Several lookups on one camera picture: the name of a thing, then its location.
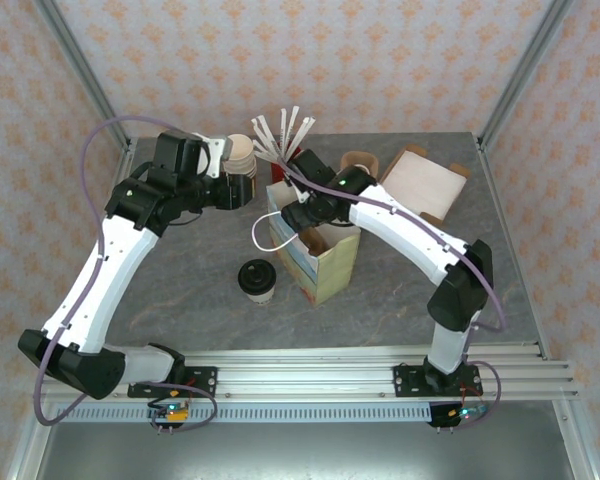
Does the stack of brown paper cups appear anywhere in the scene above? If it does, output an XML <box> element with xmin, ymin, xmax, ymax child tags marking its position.
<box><xmin>219</xmin><ymin>133</ymin><xmax>259</xmax><ymax>196</ymax></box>

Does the painted print paper bag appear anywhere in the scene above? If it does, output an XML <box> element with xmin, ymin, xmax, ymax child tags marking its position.
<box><xmin>251</xmin><ymin>180</ymin><xmax>362</xmax><ymax>307</ymax></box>

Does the coffee cup with black lid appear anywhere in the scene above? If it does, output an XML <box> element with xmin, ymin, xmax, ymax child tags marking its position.
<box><xmin>237</xmin><ymin>258</ymin><xmax>279</xmax><ymax>307</ymax></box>

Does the stack of white napkins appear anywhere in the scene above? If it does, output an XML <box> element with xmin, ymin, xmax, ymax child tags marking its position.
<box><xmin>382</xmin><ymin>149</ymin><xmax>467</xmax><ymax>220</ymax></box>

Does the cardboard napkin box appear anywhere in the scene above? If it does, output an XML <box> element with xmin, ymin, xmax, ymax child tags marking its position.
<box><xmin>378</xmin><ymin>143</ymin><xmax>472</xmax><ymax>225</ymax></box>

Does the grey metal sheet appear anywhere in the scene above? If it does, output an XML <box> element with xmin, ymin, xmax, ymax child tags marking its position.
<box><xmin>9</xmin><ymin>422</ymin><xmax>600</xmax><ymax>480</ymax></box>

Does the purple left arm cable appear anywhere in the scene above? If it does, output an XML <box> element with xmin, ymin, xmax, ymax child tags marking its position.
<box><xmin>31</xmin><ymin>115</ymin><xmax>219</xmax><ymax>434</ymax></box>

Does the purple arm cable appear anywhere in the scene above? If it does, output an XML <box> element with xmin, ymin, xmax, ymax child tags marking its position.
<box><xmin>31</xmin><ymin>115</ymin><xmax>219</xmax><ymax>434</ymax></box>
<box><xmin>278</xmin><ymin>158</ymin><xmax>507</xmax><ymax>432</ymax></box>

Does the aluminium frame post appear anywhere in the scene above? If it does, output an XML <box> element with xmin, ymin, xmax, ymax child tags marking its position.
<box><xmin>32</xmin><ymin>0</ymin><xmax>132</xmax><ymax>154</ymax></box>
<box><xmin>477</xmin><ymin>0</ymin><xmax>569</xmax><ymax>151</ymax></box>

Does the aluminium mounting rail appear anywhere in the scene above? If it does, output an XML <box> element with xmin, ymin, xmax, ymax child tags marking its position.
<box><xmin>32</xmin><ymin>342</ymin><xmax>580</xmax><ymax>403</ymax></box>

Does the aluminium table side rail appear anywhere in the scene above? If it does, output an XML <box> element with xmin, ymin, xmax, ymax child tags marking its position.
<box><xmin>476</xmin><ymin>133</ymin><xmax>552</xmax><ymax>359</ymax></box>

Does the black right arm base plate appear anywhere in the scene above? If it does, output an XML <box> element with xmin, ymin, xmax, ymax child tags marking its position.
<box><xmin>392</xmin><ymin>364</ymin><xmax>482</xmax><ymax>400</ymax></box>

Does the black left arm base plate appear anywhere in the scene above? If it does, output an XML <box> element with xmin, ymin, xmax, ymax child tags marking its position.
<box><xmin>126</xmin><ymin>365</ymin><xmax>219</xmax><ymax>400</ymax></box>

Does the slotted grey cable tray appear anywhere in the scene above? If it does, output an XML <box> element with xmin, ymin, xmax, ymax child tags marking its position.
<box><xmin>53</xmin><ymin>403</ymin><xmax>487</xmax><ymax>425</ymax></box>

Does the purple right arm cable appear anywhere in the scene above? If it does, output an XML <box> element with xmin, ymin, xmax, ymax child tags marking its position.
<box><xmin>278</xmin><ymin>158</ymin><xmax>507</xmax><ymax>432</ymax></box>

